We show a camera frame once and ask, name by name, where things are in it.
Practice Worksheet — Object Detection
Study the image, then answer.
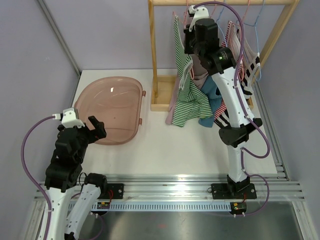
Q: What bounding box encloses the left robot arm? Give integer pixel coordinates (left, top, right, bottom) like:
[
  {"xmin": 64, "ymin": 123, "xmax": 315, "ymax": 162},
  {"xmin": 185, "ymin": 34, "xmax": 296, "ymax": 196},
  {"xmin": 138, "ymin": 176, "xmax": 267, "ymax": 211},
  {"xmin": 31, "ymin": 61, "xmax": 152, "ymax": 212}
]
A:
[{"xmin": 44, "ymin": 116, "xmax": 108, "ymax": 240}]

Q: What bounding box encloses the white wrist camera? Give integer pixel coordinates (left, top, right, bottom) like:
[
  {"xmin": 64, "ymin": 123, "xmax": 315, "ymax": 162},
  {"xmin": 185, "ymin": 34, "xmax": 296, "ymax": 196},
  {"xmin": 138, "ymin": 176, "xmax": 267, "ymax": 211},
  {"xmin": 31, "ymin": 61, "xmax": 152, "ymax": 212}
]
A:
[
  {"xmin": 52, "ymin": 107, "xmax": 85, "ymax": 129},
  {"xmin": 188, "ymin": 5, "xmax": 209, "ymax": 32}
]

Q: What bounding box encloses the black mounting plate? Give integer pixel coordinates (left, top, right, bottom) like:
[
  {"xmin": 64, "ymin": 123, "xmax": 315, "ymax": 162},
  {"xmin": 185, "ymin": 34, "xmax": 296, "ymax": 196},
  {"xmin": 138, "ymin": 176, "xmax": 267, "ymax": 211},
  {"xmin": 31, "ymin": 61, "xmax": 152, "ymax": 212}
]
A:
[
  {"xmin": 211, "ymin": 183, "xmax": 257, "ymax": 200},
  {"xmin": 104, "ymin": 183, "xmax": 125, "ymax": 200}
]

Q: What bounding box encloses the wooden clothes rack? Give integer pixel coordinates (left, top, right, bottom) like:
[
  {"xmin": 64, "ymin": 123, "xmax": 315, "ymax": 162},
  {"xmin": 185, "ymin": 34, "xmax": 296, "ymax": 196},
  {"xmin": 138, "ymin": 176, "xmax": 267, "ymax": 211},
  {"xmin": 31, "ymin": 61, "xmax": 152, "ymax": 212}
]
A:
[{"xmin": 147, "ymin": 0, "xmax": 299, "ymax": 112}]

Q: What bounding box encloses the red striped tank top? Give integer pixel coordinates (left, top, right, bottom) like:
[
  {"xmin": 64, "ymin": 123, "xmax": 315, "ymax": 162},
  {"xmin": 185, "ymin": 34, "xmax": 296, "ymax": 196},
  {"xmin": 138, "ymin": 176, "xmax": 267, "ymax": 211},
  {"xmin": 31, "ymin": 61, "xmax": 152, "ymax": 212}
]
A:
[{"xmin": 214, "ymin": 20, "xmax": 244, "ymax": 120}]

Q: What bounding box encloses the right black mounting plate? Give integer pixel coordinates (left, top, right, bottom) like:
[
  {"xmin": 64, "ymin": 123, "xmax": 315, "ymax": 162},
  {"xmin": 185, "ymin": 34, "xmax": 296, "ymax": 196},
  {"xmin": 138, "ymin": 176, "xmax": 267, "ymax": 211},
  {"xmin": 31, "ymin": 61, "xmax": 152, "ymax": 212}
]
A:
[{"xmin": 211, "ymin": 183, "xmax": 257, "ymax": 200}]

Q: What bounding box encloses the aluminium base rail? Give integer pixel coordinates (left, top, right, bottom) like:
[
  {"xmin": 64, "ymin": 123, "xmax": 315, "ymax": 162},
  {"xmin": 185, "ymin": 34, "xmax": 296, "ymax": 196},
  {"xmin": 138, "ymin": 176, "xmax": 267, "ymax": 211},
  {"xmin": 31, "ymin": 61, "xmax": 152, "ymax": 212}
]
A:
[{"xmin": 33, "ymin": 173, "xmax": 306, "ymax": 203}]

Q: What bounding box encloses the teal blue tank top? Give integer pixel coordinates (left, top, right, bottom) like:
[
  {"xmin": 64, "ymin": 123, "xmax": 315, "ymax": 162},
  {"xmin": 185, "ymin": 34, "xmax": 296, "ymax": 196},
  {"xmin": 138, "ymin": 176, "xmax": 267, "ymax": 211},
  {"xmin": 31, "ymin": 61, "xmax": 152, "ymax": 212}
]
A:
[{"xmin": 198, "ymin": 76, "xmax": 223, "ymax": 128}]

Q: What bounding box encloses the green striped tank top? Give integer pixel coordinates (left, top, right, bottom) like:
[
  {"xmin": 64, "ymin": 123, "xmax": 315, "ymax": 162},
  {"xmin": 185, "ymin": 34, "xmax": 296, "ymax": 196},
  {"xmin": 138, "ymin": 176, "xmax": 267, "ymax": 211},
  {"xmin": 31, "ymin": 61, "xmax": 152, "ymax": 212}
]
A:
[{"xmin": 172, "ymin": 15, "xmax": 214, "ymax": 128}]

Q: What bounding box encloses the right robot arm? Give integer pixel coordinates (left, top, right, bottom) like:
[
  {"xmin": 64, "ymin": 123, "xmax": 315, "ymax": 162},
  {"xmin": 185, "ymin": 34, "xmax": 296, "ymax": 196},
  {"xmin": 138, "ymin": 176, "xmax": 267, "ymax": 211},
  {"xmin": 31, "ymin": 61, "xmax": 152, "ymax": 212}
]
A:
[{"xmin": 183, "ymin": 17, "xmax": 262, "ymax": 200}]

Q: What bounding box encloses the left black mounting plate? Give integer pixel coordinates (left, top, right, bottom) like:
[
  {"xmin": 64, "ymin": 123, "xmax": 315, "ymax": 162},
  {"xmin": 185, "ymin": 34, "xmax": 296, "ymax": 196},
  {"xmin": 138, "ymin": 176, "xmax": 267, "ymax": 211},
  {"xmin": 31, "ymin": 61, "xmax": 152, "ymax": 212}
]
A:
[{"xmin": 104, "ymin": 183, "xmax": 125, "ymax": 200}]

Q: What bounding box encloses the slotted cable duct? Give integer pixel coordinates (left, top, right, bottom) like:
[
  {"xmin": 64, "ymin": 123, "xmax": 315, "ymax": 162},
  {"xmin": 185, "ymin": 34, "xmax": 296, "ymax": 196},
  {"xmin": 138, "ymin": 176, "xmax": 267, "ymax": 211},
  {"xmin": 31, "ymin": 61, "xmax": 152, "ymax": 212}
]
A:
[{"xmin": 67, "ymin": 201, "xmax": 231, "ymax": 212}]

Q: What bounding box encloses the pink plastic basin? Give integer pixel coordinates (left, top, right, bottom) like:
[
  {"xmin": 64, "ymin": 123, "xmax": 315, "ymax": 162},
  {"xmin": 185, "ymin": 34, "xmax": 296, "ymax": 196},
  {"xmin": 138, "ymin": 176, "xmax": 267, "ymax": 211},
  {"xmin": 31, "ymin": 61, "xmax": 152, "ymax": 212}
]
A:
[{"xmin": 74, "ymin": 76, "xmax": 146, "ymax": 145}]

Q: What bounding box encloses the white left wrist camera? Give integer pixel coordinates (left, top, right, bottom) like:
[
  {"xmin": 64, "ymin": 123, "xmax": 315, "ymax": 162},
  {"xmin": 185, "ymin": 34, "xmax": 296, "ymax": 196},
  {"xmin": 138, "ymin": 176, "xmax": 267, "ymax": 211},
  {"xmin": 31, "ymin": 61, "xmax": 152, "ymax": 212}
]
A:
[{"xmin": 52, "ymin": 107, "xmax": 85, "ymax": 129}]

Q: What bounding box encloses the black white striped tank top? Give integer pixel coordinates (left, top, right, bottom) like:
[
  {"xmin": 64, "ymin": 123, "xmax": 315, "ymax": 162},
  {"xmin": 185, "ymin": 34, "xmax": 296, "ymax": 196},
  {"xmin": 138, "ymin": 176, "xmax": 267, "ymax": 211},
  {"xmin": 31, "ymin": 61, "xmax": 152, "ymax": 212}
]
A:
[{"xmin": 214, "ymin": 39, "xmax": 261, "ymax": 128}]

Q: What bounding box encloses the blue wire hanger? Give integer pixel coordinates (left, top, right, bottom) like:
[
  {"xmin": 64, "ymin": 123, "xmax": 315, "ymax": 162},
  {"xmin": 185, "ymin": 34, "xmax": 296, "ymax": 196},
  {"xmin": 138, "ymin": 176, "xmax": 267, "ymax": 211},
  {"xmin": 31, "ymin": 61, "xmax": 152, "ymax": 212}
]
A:
[
  {"xmin": 216, "ymin": 6, "xmax": 226, "ymax": 43},
  {"xmin": 243, "ymin": 0, "xmax": 266, "ymax": 82}
]

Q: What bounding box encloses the mauve pink tank top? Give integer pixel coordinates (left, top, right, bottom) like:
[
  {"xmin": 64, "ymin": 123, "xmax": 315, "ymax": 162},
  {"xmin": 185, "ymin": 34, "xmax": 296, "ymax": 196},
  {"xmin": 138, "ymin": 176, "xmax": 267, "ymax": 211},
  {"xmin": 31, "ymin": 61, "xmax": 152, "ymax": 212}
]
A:
[{"xmin": 165, "ymin": 55, "xmax": 208, "ymax": 125}]

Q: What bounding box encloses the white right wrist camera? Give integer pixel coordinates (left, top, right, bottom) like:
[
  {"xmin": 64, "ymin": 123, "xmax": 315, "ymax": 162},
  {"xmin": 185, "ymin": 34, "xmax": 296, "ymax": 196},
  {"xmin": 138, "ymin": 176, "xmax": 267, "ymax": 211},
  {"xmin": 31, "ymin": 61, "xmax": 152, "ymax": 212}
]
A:
[{"xmin": 188, "ymin": 5, "xmax": 209, "ymax": 32}]

